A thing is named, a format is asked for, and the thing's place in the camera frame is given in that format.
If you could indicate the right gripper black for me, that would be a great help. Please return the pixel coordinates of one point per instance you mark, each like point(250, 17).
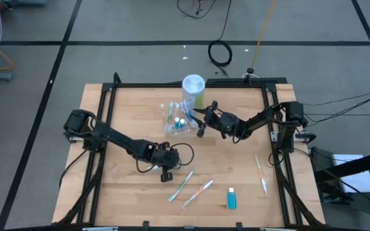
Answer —
point(222, 121)

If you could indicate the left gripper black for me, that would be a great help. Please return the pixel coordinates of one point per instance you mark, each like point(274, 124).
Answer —
point(165, 158)

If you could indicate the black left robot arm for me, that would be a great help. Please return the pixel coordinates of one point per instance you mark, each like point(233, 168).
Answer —
point(117, 139)

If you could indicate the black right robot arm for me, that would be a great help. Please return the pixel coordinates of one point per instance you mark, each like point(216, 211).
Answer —
point(259, 117)

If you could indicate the white-lidded green wipes canister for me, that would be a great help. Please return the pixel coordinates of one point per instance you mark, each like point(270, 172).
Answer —
point(193, 85)

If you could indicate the black round knob stand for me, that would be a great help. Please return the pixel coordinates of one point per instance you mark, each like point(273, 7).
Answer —
point(251, 70)

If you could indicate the black table edge clamp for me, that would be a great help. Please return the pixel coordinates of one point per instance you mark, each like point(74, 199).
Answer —
point(239, 226)
point(145, 225)

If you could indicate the silver table edge plate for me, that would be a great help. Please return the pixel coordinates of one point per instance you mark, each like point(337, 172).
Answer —
point(100, 229)
point(273, 229)

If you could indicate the black side cart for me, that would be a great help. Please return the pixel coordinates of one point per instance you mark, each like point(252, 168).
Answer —
point(332, 195)

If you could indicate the black metal beam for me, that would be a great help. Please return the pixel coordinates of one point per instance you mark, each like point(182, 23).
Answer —
point(348, 167)

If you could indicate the white box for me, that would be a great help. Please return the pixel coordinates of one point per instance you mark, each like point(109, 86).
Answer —
point(361, 184)

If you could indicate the black aluminium table frame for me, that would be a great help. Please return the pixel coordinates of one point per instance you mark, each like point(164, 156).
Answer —
point(140, 85)

